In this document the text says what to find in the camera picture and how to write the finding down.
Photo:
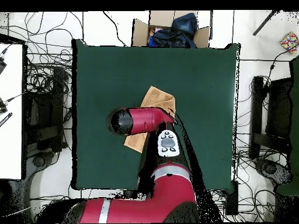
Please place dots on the dark blue clothing pile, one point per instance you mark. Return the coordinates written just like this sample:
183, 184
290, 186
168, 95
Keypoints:
182, 25

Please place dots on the black pedestal foot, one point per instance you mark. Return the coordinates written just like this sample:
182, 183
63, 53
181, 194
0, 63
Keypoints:
39, 161
268, 168

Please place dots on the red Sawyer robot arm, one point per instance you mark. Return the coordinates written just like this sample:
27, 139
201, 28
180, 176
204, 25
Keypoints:
144, 120

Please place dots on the black power strip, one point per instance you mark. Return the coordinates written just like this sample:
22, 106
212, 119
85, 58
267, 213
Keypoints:
231, 198

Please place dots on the multicoloured patterned item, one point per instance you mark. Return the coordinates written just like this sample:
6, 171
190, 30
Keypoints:
289, 40

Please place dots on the black frame stand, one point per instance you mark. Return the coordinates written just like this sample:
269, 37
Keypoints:
257, 105
58, 81

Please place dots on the black ridged strip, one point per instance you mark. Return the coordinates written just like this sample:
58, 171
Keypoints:
5, 119

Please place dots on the dark green side cloth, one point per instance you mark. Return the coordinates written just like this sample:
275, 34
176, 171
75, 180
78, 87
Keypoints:
295, 116

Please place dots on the orange terry towel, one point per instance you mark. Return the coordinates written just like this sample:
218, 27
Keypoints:
158, 98

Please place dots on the black desk device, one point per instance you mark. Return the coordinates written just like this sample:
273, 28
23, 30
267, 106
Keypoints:
1, 65
2, 107

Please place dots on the grey metal rod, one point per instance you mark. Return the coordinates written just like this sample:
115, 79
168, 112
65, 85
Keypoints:
265, 23

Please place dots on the white desk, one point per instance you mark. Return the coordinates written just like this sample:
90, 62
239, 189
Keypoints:
11, 140

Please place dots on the dark green table cloth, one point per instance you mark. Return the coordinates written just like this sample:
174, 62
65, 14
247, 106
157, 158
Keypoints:
105, 81

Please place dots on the brown cardboard box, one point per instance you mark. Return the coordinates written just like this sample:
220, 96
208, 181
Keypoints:
140, 32

